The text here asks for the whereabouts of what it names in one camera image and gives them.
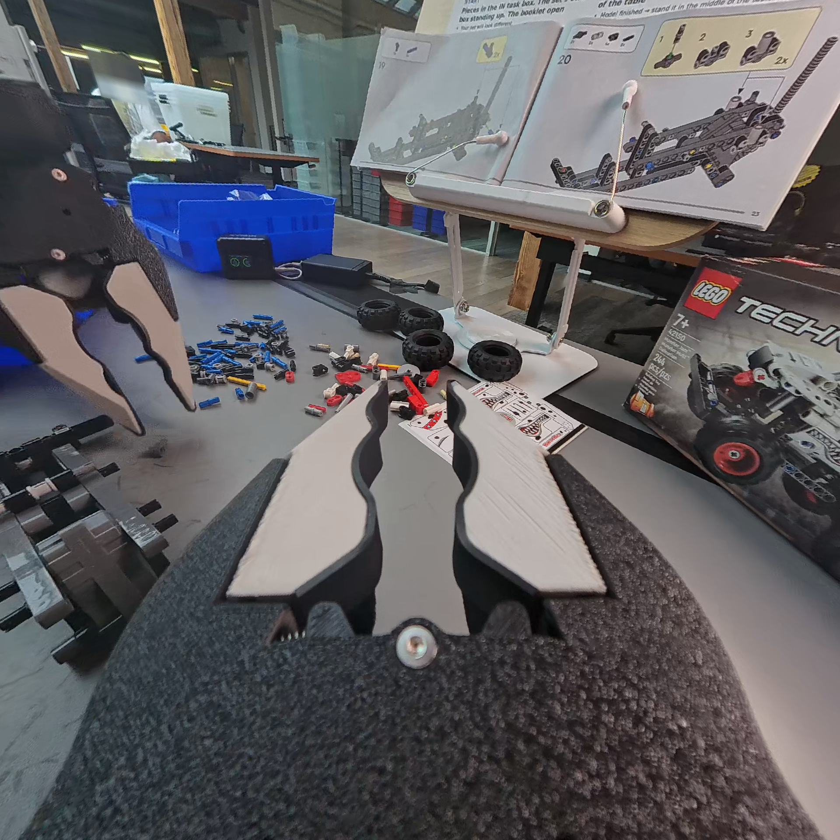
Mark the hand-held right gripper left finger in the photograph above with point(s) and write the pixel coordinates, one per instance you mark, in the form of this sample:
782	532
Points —
295	525

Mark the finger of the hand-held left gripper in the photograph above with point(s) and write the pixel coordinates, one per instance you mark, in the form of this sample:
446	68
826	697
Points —
66	348
151	315

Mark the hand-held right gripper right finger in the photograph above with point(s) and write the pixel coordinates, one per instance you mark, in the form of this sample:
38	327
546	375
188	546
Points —
532	525

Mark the pile of blue black pins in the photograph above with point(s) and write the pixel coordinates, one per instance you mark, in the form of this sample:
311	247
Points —
243	348

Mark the pile of red white bricks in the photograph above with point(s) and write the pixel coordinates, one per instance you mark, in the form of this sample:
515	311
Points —
368	381

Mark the grey toy brick chassis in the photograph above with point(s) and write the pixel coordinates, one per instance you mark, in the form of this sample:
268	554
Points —
79	551

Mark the grey desk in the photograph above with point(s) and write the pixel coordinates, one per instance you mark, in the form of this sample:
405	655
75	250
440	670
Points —
236	446

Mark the black desk strip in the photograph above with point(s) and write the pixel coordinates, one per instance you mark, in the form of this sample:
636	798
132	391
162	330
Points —
394	292

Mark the black power unit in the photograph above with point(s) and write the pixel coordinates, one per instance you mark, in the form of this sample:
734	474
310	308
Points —
246	257

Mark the white sticker sheet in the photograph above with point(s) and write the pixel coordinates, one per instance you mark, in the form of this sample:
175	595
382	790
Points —
525	414

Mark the blue plastic bin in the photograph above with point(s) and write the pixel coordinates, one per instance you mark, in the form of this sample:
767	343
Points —
223	210

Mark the black toy tyre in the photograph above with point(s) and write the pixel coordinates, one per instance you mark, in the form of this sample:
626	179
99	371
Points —
428	349
421	319
378	315
495	360

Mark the black power adapter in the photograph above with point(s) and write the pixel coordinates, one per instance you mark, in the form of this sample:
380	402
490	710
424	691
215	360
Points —
335	271

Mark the wooden table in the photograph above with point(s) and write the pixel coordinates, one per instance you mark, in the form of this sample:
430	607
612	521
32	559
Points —
525	269

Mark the toy truck cardboard box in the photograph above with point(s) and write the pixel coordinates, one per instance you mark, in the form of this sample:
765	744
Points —
761	394

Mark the white and wooden book stand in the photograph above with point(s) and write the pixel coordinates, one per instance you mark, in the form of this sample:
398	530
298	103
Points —
525	204

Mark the building instruction booklet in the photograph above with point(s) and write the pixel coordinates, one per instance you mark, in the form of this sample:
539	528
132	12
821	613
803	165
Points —
630	92

